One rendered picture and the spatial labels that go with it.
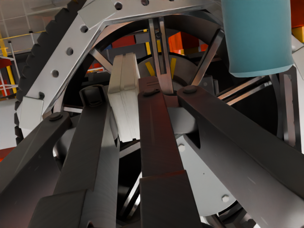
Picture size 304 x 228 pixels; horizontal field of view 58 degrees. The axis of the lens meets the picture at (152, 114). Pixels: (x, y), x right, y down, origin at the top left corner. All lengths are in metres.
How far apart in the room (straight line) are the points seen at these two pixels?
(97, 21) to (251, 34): 0.24
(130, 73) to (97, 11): 0.33
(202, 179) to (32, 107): 0.30
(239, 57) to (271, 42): 0.04
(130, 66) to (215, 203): 0.27
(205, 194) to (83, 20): 0.33
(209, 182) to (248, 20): 0.22
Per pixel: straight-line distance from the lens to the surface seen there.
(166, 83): 0.59
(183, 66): 0.96
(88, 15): 0.48
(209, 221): 0.54
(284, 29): 0.41
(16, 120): 0.62
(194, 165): 0.37
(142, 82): 0.16
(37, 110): 0.50
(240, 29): 0.40
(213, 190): 0.39
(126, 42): 4.43
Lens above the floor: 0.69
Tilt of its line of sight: 12 degrees up
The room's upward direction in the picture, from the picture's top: 170 degrees clockwise
